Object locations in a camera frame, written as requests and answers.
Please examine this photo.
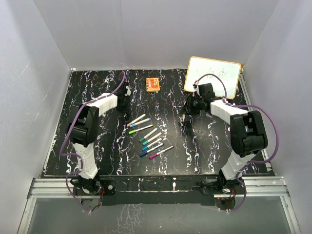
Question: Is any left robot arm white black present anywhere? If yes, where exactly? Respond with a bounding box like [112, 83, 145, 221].
[69, 82, 131, 195]

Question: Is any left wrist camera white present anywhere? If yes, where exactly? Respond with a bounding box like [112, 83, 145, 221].
[124, 85, 131, 97]

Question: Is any pink marker pen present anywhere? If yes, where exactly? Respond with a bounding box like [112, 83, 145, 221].
[127, 114, 146, 127]

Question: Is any black base frame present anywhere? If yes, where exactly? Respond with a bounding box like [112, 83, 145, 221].
[70, 175, 243, 208]

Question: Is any light green marker pen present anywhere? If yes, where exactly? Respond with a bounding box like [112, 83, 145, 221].
[128, 124, 154, 135]

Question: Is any cyan marker pen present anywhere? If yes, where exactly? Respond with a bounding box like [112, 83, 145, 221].
[142, 138, 163, 152]

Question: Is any aluminium rail frame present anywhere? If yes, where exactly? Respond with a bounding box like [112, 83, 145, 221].
[18, 175, 300, 234]

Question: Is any dark blue marker pen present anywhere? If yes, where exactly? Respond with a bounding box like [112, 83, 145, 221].
[139, 143, 164, 157]

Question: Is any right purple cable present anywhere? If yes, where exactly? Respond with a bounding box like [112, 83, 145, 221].
[194, 73, 280, 212]

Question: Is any magenta marker pen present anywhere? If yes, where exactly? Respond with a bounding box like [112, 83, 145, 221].
[149, 145, 175, 159]

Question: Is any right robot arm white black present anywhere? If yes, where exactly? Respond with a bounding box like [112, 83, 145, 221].
[182, 82, 268, 194]

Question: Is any teal marker pen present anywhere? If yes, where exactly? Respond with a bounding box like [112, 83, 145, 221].
[143, 132, 162, 146]

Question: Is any white board orange frame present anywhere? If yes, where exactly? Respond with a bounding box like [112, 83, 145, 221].
[184, 56, 242, 99]

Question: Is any light blue marker pen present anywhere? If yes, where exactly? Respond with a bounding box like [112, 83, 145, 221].
[129, 118, 151, 128]

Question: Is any dark green marker pen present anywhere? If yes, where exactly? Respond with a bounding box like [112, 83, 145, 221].
[139, 128, 157, 143]

